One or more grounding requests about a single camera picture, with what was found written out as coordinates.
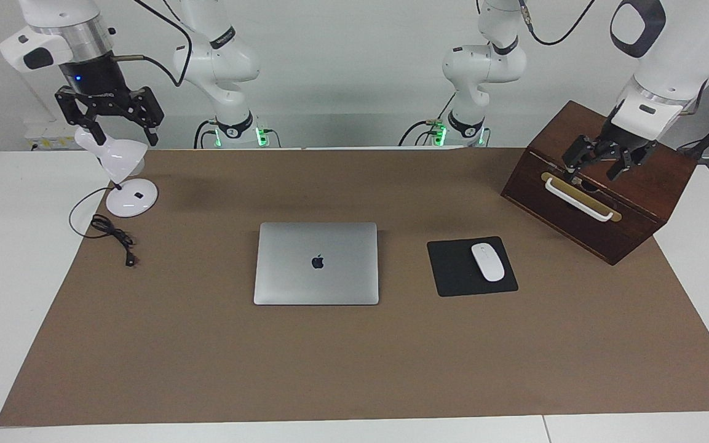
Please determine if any brass handle plate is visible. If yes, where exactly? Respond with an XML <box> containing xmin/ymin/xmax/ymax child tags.
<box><xmin>541</xmin><ymin>172</ymin><xmax>623</xmax><ymax>223</ymax></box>

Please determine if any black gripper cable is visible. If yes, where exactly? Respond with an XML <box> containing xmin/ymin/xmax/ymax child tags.
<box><xmin>111</xmin><ymin>0</ymin><xmax>194</xmax><ymax>88</ymax></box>
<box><xmin>517</xmin><ymin>0</ymin><xmax>709</xmax><ymax>118</ymax></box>

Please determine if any dark wooden box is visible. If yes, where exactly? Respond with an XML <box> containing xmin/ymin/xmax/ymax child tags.
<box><xmin>501</xmin><ymin>100</ymin><xmax>698</xmax><ymax>266</ymax></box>

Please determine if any black mouse pad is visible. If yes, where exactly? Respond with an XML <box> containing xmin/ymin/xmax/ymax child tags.
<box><xmin>427</xmin><ymin>236</ymin><xmax>519</xmax><ymax>298</ymax></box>

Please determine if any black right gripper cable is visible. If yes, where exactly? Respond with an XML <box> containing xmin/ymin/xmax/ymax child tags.
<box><xmin>111</xmin><ymin>0</ymin><xmax>194</xmax><ymax>88</ymax></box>

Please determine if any black arm base cable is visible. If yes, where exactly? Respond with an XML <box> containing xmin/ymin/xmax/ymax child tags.
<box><xmin>398</xmin><ymin>92</ymin><xmax>456</xmax><ymax>147</ymax></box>
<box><xmin>193</xmin><ymin>119</ymin><xmax>218</xmax><ymax>149</ymax></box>

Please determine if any black right arm base cable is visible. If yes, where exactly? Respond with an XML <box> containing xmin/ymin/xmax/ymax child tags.
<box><xmin>193</xmin><ymin>119</ymin><xmax>218</xmax><ymax>149</ymax></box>

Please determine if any yellow labelled power strip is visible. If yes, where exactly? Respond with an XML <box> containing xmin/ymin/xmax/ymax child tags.
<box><xmin>25</xmin><ymin>120</ymin><xmax>78</xmax><ymax>151</ymax></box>

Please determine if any white desk lamp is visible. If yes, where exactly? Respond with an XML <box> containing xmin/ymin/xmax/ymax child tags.
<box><xmin>74</xmin><ymin>126</ymin><xmax>159</xmax><ymax>218</ymax></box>

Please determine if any black lamp power cable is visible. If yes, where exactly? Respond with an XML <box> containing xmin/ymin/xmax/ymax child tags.
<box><xmin>69</xmin><ymin>186</ymin><xmax>140</xmax><ymax>268</ymax></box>

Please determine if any black left arm base cable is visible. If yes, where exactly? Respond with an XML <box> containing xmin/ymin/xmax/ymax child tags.
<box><xmin>398</xmin><ymin>92</ymin><xmax>456</xmax><ymax>147</ymax></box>

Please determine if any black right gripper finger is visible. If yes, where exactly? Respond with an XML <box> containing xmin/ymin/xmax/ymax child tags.
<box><xmin>55</xmin><ymin>86</ymin><xmax>108</xmax><ymax>146</ymax></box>
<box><xmin>132</xmin><ymin>86</ymin><xmax>165</xmax><ymax>146</ymax></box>

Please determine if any white computer mouse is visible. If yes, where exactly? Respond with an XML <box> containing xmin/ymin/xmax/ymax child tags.
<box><xmin>471</xmin><ymin>243</ymin><xmax>506</xmax><ymax>282</ymax></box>

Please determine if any silver laptop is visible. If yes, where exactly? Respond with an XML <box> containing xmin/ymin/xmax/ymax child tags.
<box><xmin>253</xmin><ymin>222</ymin><xmax>380</xmax><ymax>306</ymax></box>

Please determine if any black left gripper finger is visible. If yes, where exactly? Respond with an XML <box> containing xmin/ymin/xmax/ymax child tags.
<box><xmin>561</xmin><ymin>136</ymin><xmax>604</xmax><ymax>181</ymax></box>
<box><xmin>606</xmin><ymin>150</ymin><xmax>641</xmax><ymax>182</ymax></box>

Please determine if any white box handle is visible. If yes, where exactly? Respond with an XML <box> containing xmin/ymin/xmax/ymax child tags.
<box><xmin>544</xmin><ymin>177</ymin><xmax>614</xmax><ymax>222</ymax></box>

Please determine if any brown table mat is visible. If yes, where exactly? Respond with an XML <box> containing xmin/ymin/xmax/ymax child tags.
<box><xmin>0</xmin><ymin>146</ymin><xmax>709</xmax><ymax>427</ymax></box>

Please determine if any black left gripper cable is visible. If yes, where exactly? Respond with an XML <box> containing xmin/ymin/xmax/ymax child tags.
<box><xmin>517</xmin><ymin>0</ymin><xmax>709</xmax><ymax>118</ymax></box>

